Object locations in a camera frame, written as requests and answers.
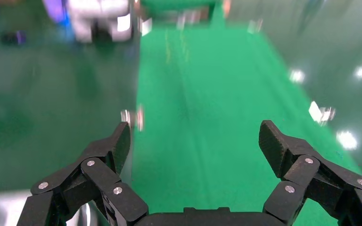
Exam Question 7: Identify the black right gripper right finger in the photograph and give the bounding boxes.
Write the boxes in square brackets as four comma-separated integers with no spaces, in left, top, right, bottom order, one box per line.
[258,120,362,226]

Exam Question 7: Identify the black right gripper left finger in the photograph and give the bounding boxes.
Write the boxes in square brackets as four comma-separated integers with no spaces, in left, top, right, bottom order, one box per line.
[17,121,149,226]

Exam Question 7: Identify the green table cloth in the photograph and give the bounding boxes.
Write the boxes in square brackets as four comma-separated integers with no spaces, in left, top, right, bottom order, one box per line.
[130,6,362,226]

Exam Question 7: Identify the silver metal binder clip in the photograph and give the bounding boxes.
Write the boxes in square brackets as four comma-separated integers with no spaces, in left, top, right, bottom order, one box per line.
[140,17,153,37]

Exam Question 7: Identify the white robot with blue light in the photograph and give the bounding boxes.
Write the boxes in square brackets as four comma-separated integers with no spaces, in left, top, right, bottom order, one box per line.
[42,0,135,43]

